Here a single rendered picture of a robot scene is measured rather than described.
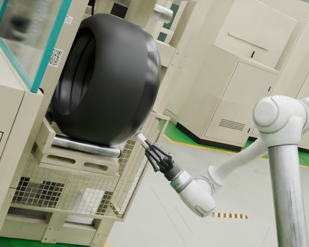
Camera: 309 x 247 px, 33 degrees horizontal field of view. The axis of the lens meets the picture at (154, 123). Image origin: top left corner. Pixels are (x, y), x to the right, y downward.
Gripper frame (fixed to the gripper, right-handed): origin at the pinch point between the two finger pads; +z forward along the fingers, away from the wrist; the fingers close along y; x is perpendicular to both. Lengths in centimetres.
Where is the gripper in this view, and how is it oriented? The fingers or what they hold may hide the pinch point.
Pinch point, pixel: (143, 140)
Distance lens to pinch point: 224.7
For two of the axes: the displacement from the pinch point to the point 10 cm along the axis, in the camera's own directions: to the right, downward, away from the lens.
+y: -5.5, 5.7, 6.1
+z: -6.8, -7.3, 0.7
